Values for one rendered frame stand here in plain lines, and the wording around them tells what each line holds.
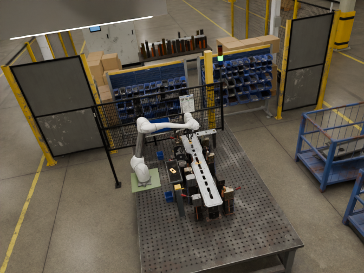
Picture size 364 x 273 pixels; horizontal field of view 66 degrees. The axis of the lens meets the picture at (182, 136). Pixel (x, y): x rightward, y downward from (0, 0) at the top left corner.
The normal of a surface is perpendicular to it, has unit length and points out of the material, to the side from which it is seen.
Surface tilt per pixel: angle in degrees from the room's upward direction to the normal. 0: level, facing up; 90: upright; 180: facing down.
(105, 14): 90
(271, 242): 0
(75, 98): 92
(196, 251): 0
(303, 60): 92
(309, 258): 0
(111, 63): 90
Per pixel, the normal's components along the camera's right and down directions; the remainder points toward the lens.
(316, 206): -0.11, -0.82
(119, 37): 0.19, 0.54
